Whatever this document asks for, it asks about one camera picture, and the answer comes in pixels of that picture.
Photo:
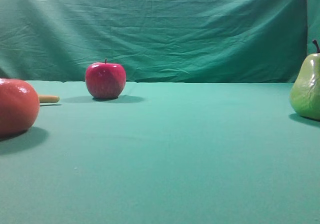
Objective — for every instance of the red plastic apple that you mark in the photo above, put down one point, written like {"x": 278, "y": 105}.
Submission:
{"x": 104, "y": 80}

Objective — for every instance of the yellow banana tip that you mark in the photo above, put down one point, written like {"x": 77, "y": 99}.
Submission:
{"x": 48, "y": 99}

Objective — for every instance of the green table cloth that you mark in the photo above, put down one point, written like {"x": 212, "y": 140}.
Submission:
{"x": 164, "y": 153}

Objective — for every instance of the green plastic pear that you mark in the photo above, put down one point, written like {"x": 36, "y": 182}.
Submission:
{"x": 304, "y": 95}

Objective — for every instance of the green backdrop cloth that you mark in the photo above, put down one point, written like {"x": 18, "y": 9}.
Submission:
{"x": 188, "y": 41}

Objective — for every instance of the orange plastic fruit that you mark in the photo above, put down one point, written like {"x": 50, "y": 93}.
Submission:
{"x": 19, "y": 106}

